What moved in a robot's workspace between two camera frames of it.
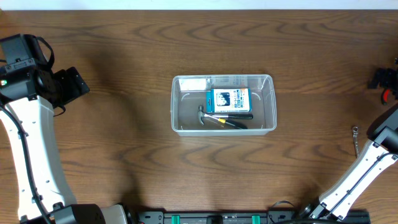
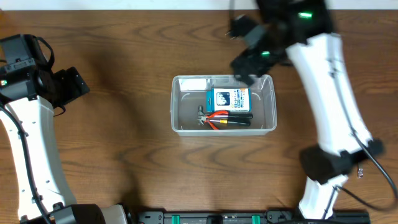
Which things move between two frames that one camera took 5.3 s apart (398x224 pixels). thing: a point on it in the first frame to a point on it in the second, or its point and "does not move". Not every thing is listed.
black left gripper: [73, 83] does not move
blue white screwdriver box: [229, 100] does not move
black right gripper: [390, 79] to [249, 58]
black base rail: [270, 216] does not move
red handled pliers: [385, 96] to [204, 119]
